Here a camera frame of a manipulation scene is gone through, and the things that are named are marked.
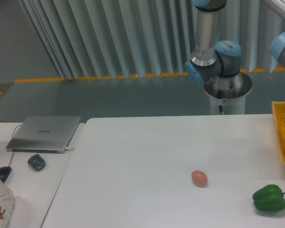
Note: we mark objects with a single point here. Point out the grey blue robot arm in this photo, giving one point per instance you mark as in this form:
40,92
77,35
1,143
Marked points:
211,52

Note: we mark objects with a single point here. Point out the yellow plastic basket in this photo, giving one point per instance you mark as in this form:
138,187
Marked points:
278,111

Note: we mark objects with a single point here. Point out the green bell pepper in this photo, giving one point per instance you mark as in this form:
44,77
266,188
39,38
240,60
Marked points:
270,198

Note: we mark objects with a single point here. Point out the brown egg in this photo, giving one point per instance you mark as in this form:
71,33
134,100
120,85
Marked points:
199,178

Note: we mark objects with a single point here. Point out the white folding curtain partition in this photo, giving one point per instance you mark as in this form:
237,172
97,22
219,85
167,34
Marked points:
100,38

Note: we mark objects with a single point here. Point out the silver closed laptop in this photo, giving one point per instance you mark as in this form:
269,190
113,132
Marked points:
47,134

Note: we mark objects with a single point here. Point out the dark blue small tray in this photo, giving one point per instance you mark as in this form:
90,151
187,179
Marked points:
36,162

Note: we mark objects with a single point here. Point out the white side table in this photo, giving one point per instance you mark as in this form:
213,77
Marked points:
33,190

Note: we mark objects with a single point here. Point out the black computer mouse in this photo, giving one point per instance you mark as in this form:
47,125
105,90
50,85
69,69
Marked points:
4,173

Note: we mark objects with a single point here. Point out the white cloth with orange letters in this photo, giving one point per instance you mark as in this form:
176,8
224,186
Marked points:
6,204

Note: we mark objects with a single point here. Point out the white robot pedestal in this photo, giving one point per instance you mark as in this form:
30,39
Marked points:
227,95

